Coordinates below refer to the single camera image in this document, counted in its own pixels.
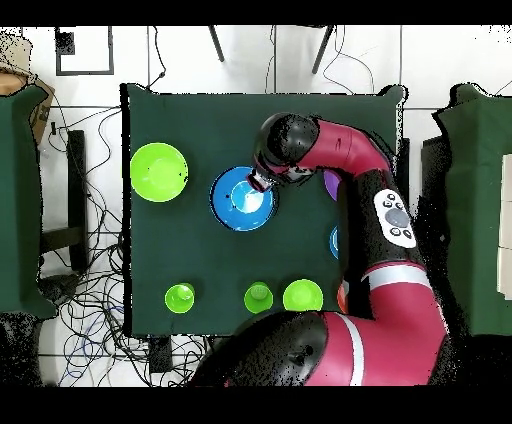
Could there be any green cloth side table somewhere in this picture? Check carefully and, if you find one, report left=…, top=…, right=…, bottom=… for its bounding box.
left=431, top=83, right=512, bottom=345
left=0, top=85, right=58, bottom=320

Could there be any large green bowl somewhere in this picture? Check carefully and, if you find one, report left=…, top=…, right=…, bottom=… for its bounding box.
left=129, top=142, right=189, bottom=204

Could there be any black floor stand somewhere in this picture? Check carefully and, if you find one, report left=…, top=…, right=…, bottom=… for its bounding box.
left=39, top=129, right=90, bottom=273

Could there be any green stepped cup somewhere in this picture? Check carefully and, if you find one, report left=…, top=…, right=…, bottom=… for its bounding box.
left=164, top=282, right=196, bottom=315

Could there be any dark green tablecloth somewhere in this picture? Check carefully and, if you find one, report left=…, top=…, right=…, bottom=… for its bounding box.
left=120, top=82, right=406, bottom=337

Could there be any black box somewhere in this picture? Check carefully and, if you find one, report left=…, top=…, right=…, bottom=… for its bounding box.
left=417, top=135, right=451, bottom=235

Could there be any grey stand base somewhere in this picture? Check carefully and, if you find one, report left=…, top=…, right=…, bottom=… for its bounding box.
left=37, top=273, right=81, bottom=306

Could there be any black tripod leg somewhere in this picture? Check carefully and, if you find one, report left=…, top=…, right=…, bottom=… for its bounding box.
left=311, top=25, right=337, bottom=76
left=207, top=25, right=226, bottom=64

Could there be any orange bowl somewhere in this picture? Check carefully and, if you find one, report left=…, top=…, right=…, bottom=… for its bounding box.
left=336, top=279, right=350, bottom=315

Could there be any small light green bowl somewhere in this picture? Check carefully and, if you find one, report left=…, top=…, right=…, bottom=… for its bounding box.
left=282, top=278, right=324, bottom=313

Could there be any large blue bowl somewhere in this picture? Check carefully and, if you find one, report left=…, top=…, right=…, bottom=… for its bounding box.
left=209, top=165, right=278, bottom=233

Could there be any purple bowl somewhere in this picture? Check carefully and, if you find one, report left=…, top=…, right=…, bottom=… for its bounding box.
left=323, top=169, right=342, bottom=202

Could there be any brown cardboard box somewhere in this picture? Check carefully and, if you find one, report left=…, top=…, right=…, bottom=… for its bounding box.
left=0, top=70, right=56, bottom=142

